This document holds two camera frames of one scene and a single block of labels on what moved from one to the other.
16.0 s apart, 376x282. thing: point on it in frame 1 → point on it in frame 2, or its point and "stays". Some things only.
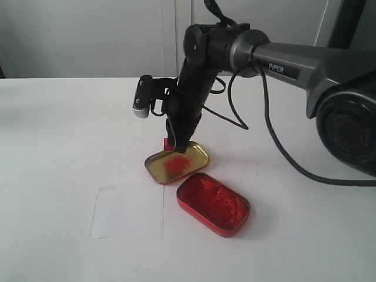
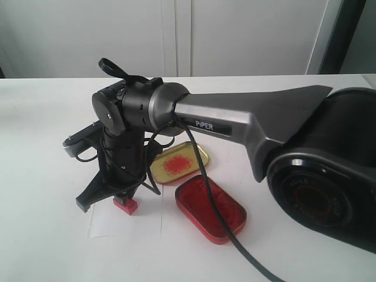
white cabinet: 133,39 stays
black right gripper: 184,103 → 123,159
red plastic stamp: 167,147 → 127,205
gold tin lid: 165,167 stays
